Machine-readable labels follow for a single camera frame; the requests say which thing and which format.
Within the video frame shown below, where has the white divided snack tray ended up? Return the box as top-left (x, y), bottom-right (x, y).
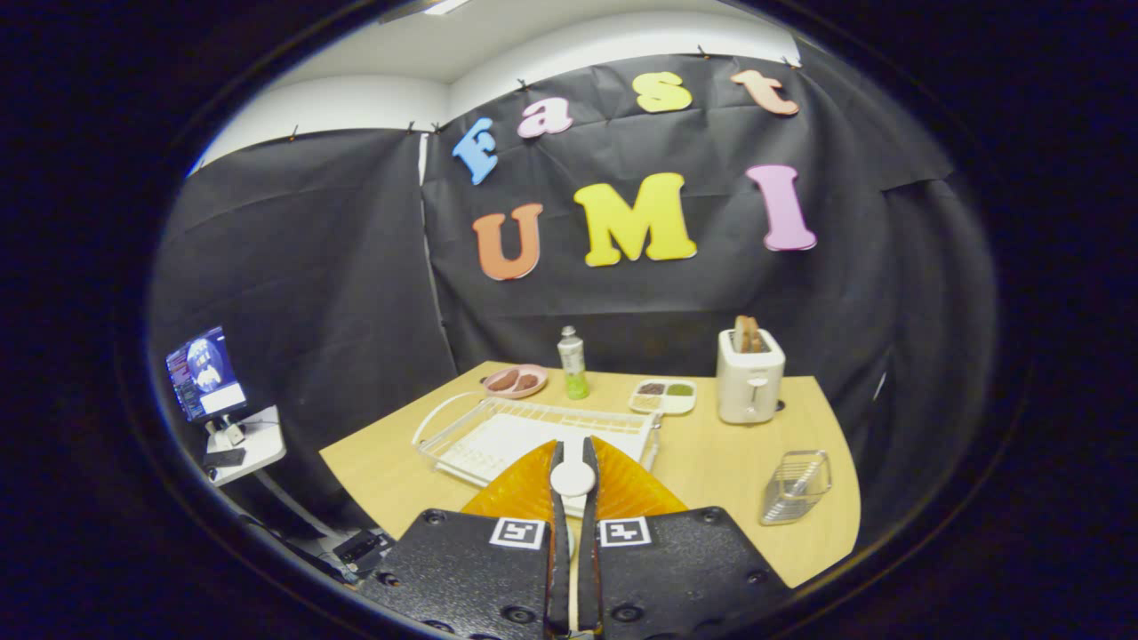
top-left (628, 379), bottom-right (698, 417)

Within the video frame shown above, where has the white toaster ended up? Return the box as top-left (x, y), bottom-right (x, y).
top-left (717, 328), bottom-right (787, 426)

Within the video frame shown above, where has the black device on floor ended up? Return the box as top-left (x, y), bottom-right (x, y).
top-left (333, 529), bottom-right (392, 572)

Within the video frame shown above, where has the pink plate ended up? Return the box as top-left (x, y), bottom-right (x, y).
top-left (483, 364), bottom-right (549, 400)

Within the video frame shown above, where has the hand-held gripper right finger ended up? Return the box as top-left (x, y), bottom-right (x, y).
top-left (578, 436), bottom-right (792, 640)

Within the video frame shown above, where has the ceiling light panel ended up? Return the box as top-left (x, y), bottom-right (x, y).
top-left (378, 0), bottom-right (472, 23)

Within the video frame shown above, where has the clear wire basket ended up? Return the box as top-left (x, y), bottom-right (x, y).
top-left (760, 450), bottom-right (833, 527)

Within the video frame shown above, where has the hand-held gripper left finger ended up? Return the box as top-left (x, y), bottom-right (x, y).
top-left (360, 438), bottom-right (574, 640)

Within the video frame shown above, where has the black backdrop cloth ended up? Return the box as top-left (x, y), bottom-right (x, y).
top-left (147, 40), bottom-right (1001, 570)

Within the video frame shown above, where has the pink striped handle spoon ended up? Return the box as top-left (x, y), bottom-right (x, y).
top-left (549, 436), bottom-right (598, 636)

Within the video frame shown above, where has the clear bottle green liquid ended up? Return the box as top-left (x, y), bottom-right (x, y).
top-left (557, 325), bottom-right (590, 401)

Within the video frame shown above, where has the white wire dish rack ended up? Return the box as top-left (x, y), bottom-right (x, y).
top-left (412, 391), bottom-right (663, 518)

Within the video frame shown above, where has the computer monitor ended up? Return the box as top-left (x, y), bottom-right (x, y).
top-left (165, 326), bottom-right (248, 423)

